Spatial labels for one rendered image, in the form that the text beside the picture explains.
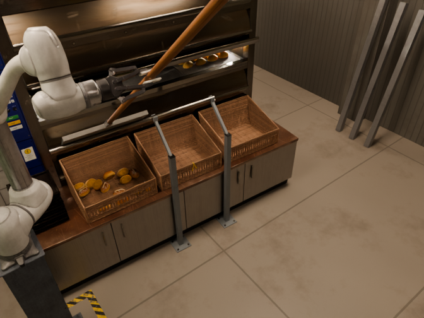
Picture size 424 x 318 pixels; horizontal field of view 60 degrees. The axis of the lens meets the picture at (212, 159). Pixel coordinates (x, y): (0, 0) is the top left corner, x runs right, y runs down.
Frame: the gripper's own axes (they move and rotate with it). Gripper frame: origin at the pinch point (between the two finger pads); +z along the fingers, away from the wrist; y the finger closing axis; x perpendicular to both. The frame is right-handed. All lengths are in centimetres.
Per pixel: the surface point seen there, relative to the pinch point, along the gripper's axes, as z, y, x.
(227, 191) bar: 84, 80, -147
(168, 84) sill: 68, -20, -145
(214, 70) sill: 112, -20, -144
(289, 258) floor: 104, 148, -123
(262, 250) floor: 90, 136, -138
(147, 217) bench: 13, 71, -148
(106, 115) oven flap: 14, -12, -153
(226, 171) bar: 83, 62, -133
